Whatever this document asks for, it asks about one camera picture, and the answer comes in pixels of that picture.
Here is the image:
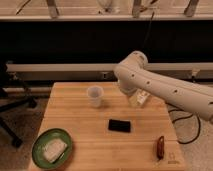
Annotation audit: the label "green plate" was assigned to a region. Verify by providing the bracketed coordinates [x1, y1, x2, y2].
[31, 128, 73, 170]

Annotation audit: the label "black rectangular box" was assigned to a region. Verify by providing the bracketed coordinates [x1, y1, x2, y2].
[108, 119, 131, 132]

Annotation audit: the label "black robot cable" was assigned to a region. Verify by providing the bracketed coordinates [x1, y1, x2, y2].
[168, 106, 202, 145]

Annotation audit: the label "white ceramic cup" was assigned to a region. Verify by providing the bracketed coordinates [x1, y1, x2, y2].
[87, 86, 103, 107]

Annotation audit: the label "red pocket knife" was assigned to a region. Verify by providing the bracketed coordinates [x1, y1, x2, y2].
[157, 136, 164, 160]

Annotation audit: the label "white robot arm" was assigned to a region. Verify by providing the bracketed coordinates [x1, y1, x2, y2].
[114, 51, 213, 124]

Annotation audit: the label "black hanging cable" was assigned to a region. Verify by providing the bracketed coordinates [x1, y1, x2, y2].
[142, 11, 156, 51]

